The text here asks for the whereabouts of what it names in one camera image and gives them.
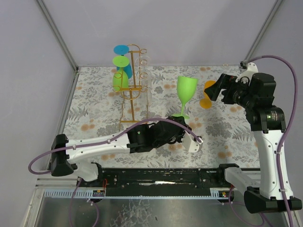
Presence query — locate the gold wire wine glass rack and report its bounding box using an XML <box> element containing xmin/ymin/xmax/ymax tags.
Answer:
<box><xmin>113</xmin><ymin>44</ymin><xmax>148</xmax><ymax>124</ymax></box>

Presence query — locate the rear clear wine glass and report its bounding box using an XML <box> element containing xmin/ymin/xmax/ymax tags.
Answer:
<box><xmin>135</xmin><ymin>55</ymin><xmax>151</xmax><ymax>71</ymax></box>

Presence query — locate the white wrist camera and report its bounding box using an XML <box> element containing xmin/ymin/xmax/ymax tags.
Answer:
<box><xmin>236</xmin><ymin>61</ymin><xmax>258</xmax><ymax>81</ymax></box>
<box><xmin>182</xmin><ymin>132</ymin><xmax>203</xmax><ymax>153</ymax></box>

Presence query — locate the blue plastic wine glass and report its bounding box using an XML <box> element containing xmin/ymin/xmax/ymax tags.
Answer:
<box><xmin>114</xmin><ymin>45</ymin><xmax>133</xmax><ymax>79</ymax></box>

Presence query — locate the front clear wine glass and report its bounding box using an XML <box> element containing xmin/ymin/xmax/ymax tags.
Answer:
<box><xmin>141</xmin><ymin>85</ymin><xmax>152</xmax><ymax>106</ymax></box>

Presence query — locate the orange plastic wine glass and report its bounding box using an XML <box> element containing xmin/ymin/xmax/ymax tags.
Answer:
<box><xmin>199</xmin><ymin>80</ymin><xmax>215</xmax><ymax>109</ymax></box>

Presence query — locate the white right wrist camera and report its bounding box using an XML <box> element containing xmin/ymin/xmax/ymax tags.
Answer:
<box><xmin>236</xmin><ymin>61</ymin><xmax>258</xmax><ymax>81</ymax></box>

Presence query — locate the floral patterned table mat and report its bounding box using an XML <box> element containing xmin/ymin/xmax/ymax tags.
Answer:
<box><xmin>61</xmin><ymin>65</ymin><xmax>262</xmax><ymax>169</ymax></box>

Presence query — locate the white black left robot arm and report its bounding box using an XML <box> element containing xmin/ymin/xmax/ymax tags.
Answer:
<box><xmin>50</xmin><ymin>116</ymin><xmax>192</xmax><ymax>182</ymax></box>

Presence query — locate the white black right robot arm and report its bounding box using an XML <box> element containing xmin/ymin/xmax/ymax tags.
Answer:
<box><xmin>204</xmin><ymin>73</ymin><xmax>303</xmax><ymax>213</ymax></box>

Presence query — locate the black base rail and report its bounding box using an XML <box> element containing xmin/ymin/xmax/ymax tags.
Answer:
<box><xmin>80</xmin><ymin>168</ymin><xmax>231</xmax><ymax>198</ymax></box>

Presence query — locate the green plastic wine glass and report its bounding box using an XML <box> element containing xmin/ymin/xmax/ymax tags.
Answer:
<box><xmin>172</xmin><ymin>76</ymin><xmax>198</xmax><ymax>120</ymax></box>
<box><xmin>112</xmin><ymin>55</ymin><xmax>129</xmax><ymax>92</ymax></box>

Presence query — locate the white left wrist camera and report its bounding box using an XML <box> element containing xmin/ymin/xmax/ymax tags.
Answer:
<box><xmin>182</xmin><ymin>132</ymin><xmax>203</xmax><ymax>153</ymax></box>

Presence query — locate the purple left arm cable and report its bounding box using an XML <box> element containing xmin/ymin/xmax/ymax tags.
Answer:
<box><xmin>27</xmin><ymin>118</ymin><xmax>204</xmax><ymax>227</ymax></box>

